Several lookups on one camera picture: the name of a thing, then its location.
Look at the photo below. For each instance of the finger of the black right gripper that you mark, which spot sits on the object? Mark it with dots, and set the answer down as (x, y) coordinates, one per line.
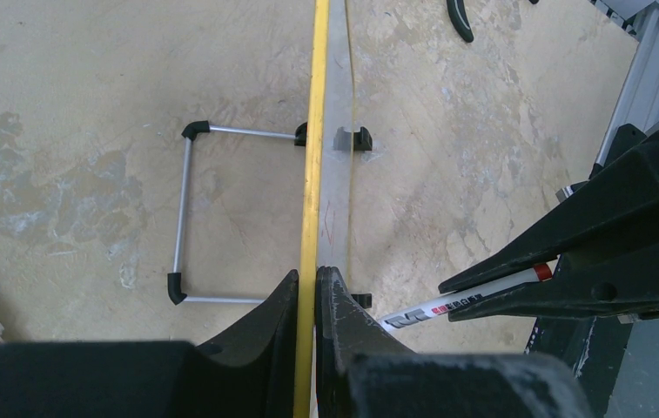
(627, 187)
(627, 286)

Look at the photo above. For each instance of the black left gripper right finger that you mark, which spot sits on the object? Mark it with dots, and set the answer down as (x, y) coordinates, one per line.
(363, 371)

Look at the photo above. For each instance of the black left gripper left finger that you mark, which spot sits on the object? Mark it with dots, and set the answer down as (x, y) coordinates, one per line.
(133, 369)

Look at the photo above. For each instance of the red whiteboard marker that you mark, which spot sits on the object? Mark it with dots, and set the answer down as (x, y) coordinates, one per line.
(457, 300)

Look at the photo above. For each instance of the yellow-framed whiteboard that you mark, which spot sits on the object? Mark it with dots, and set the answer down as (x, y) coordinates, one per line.
(331, 142)

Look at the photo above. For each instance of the black-handled pliers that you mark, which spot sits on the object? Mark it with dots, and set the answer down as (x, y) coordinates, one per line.
(458, 17)

